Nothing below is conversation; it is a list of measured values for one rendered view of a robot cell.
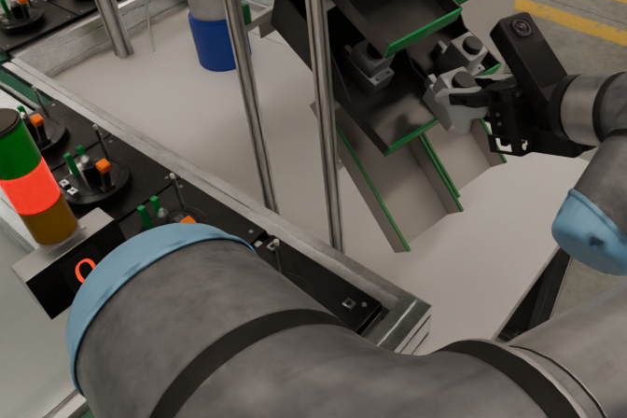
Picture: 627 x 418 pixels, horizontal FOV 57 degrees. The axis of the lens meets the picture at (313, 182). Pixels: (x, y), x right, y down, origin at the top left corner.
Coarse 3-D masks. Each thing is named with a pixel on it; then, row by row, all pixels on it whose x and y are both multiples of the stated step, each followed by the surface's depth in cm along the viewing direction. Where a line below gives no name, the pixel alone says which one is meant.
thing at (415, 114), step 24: (288, 0) 82; (288, 24) 85; (336, 24) 91; (336, 48) 89; (336, 72) 81; (408, 72) 89; (336, 96) 84; (360, 96) 86; (384, 96) 86; (408, 96) 87; (360, 120) 82; (384, 120) 84; (408, 120) 85; (432, 120) 83; (384, 144) 80
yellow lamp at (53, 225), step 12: (60, 204) 63; (24, 216) 62; (36, 216) 62; (48, 216) 62; (60, 216) 63; (72, 216) 66; (36, 228) 63; (48, 228) 63; (60, 228) 64; (72, 228) 66; (36, 240) 64; (48, 240) 64; (60, 240) 65
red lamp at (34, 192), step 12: (36, 168) 59; (48, 168) 61; (0, 180) 58; (12, 180) 58; (24, 180) 58; (36, 180) 59; (48, 180) 61; (12, 192) 59; (24, 192) 59; (36, 192) 60; (48, 192) 61; (60, 192) 63; (12, 204) 61; (24, 204) 60; (36, 204) 61; (48, 204) 61
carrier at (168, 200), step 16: (176, 192) 103; (192, 192) 112; (144, 208) 100; (160, 208) 98; (176, 208) 106; (192, 208) 106; (208, 208) 108; (224, 208) 108; (128, 224) 107; (144, 224) 102; (160, 224) 99; (208, 224) 103; (224, 224) 105; (240, 224) 105; (256, 224) 104; (256, 240) 102
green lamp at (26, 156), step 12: (12, 132) 55; (24, 132) 57; (0, 144) 55; (12, 144) 56; (24, 144) 57; (0, 156) 56; (12, 156) 56; (24, 156) 57; (36, 156) 59; (0, 168) 57; (12, 168) 57; (24, 168) 58
